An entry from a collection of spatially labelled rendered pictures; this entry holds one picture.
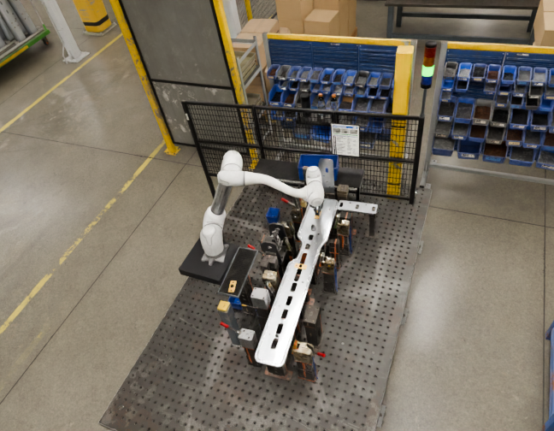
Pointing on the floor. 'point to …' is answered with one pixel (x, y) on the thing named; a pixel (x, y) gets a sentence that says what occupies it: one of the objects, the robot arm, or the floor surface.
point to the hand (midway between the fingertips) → (317, 210)
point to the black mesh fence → (313, 141)
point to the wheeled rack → (16, 47)
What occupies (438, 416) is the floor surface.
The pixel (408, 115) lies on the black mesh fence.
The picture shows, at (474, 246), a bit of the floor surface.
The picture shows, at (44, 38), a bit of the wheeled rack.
